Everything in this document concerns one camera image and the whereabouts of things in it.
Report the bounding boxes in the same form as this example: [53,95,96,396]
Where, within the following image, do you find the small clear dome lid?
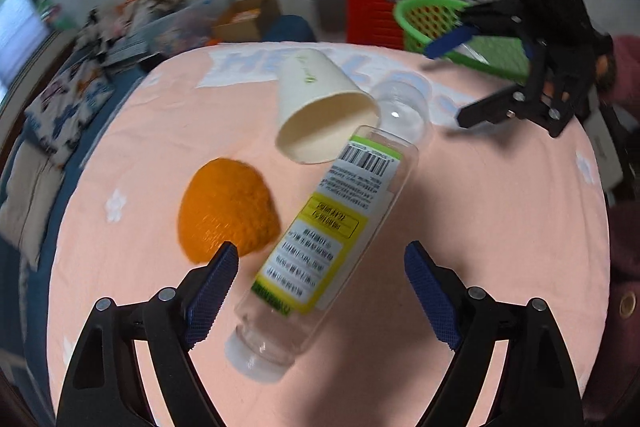
[370,80,431,145]

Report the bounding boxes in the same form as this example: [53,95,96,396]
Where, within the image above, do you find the white paper cup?
[276,49,380,165]

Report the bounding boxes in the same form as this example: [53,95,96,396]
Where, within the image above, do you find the clear bottle yellow label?
[224,126,419,383]

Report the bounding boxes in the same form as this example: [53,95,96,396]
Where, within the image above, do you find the orange peel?
[177,157,281,265]

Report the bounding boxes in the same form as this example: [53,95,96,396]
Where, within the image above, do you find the person's right hand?
[594,54,617,100]

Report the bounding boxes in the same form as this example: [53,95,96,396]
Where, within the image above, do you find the green plastic basket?
[393,0,529,84]

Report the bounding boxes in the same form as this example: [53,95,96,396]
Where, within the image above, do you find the red plastic stool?
[346,0,404,50]

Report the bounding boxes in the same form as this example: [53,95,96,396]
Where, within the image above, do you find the pink blanket table cover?
[47,43,610,426]

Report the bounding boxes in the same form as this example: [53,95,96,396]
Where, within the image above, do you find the blue sofa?
[0,13,319,423]

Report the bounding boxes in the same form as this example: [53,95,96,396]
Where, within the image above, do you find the cardboard box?
[213,0,281,42]

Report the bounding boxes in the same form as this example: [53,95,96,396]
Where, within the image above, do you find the beige cushion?
[1,142,64,271]

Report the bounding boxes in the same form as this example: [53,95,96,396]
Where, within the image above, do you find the clear storage bin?
[138,0,233,57]

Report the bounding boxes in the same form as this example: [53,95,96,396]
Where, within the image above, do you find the butterfly pillow on sofa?
[25,58,115,167]

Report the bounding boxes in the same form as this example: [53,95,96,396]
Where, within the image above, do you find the plush toys pile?
[74,0,186,63]

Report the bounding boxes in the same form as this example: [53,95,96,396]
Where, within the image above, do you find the window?
[0,0,51,98]

